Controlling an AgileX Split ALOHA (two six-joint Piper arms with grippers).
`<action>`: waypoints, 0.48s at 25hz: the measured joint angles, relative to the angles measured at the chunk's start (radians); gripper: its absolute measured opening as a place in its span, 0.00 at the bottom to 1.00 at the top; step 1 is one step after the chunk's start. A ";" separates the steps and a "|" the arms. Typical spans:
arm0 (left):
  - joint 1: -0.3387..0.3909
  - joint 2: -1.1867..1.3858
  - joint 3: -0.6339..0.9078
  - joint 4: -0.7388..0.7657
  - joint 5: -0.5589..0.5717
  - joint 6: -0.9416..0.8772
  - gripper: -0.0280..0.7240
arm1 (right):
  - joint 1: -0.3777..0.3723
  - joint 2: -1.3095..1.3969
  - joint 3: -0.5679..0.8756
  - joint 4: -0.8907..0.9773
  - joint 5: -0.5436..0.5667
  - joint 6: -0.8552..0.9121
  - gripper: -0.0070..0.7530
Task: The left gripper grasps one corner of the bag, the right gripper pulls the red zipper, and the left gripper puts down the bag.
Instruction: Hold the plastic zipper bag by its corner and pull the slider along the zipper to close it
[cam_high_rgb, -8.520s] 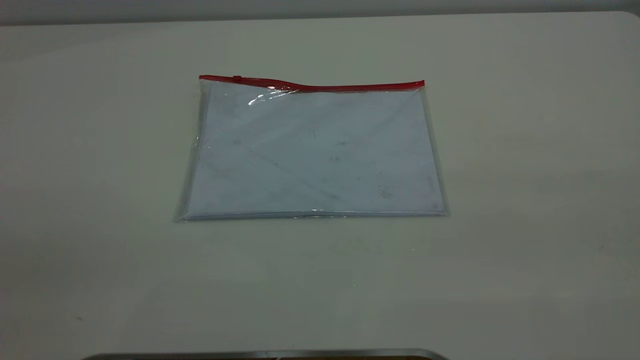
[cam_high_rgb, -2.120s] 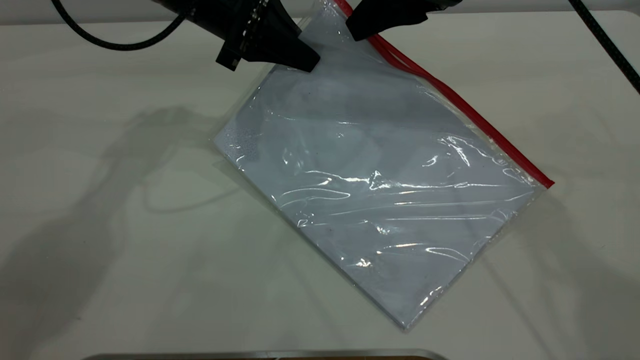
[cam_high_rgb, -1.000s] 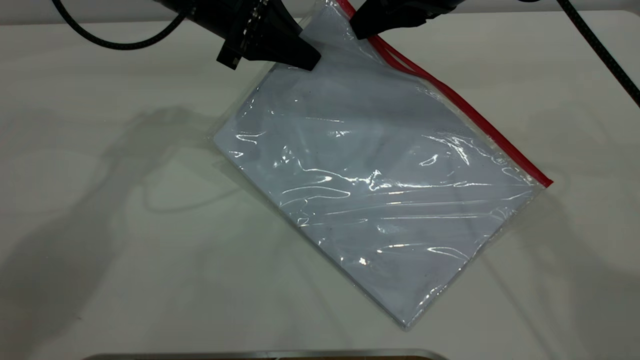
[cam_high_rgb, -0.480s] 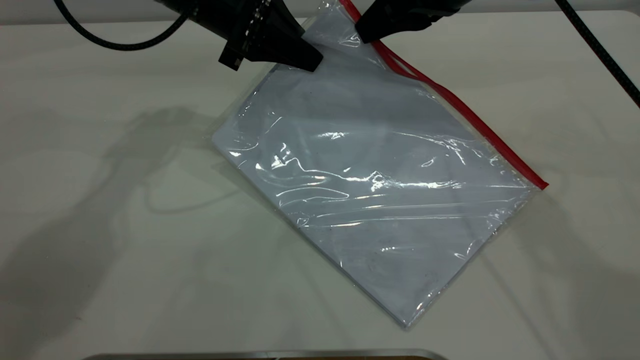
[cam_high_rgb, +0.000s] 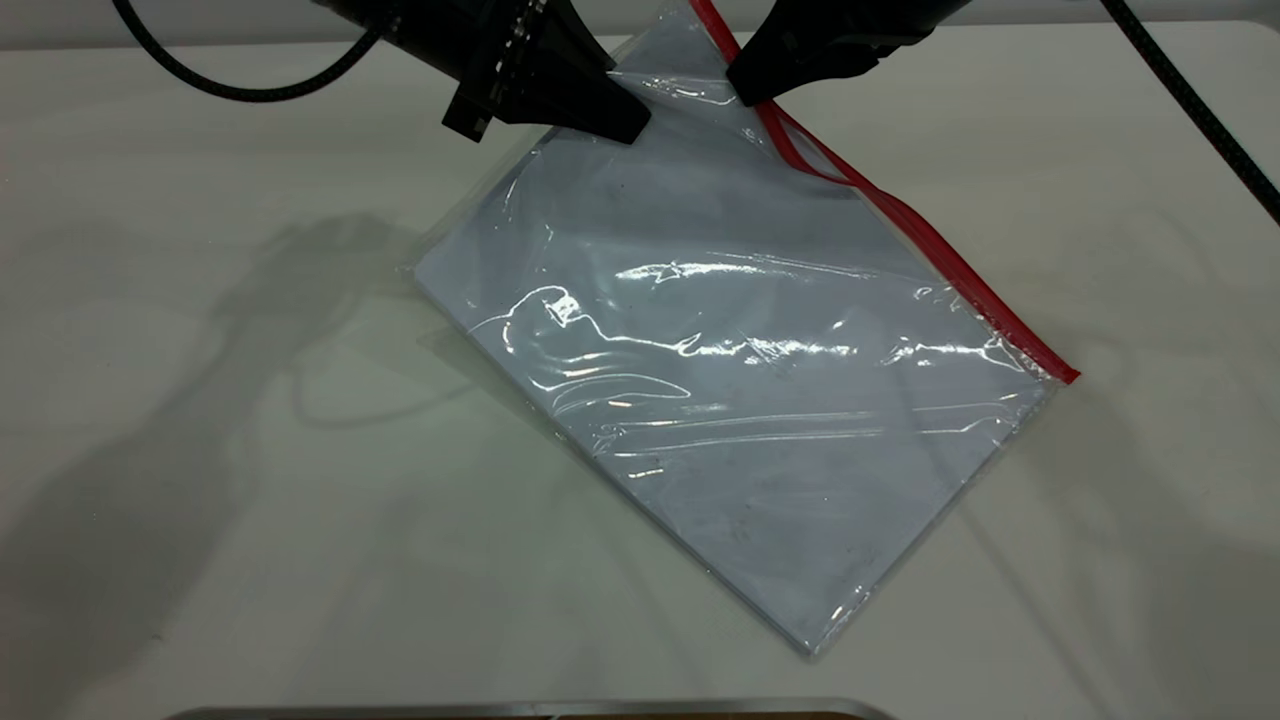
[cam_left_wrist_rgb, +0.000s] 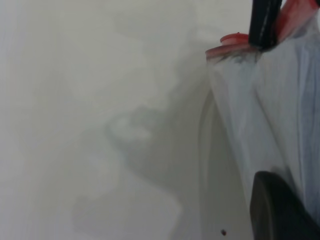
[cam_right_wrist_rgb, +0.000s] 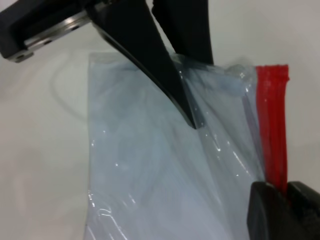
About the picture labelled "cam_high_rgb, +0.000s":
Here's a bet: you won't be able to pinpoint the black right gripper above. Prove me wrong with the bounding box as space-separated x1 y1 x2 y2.
728 0 971 106

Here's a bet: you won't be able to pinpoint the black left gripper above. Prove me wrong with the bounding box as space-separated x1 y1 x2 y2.
400 0 651 145

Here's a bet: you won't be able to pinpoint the clear zip bag red zipper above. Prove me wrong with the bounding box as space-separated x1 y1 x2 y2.
412 0 1082 657

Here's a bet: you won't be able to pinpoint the white paper stack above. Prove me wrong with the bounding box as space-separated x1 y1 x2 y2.
415 20 1051 651

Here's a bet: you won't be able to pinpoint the black braided cable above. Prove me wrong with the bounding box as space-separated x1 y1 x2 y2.
1100 0 1280 227
110 0 393 104

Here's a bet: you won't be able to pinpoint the silver metal frame edge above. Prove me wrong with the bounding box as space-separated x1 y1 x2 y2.
165 697 896 720

